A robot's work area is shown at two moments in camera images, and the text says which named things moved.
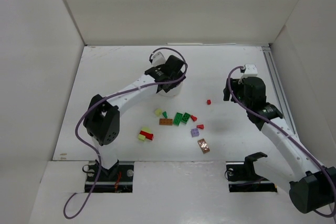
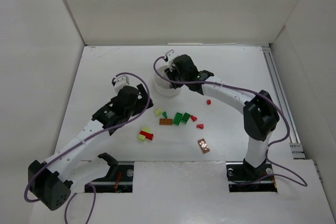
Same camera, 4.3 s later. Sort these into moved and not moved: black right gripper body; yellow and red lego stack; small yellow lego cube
Moved: black right gripper body
Not moved: yellow and red lego stack; small yellow lego cube
